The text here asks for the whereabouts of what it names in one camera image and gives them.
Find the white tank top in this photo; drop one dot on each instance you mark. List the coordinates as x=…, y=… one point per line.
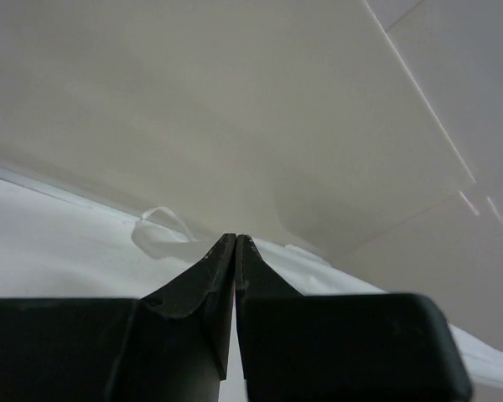
x=53, y=246

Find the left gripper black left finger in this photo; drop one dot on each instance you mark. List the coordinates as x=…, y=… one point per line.
x=205, y=291

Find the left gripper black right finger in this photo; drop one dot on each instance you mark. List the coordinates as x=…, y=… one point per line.
x=254, y=276

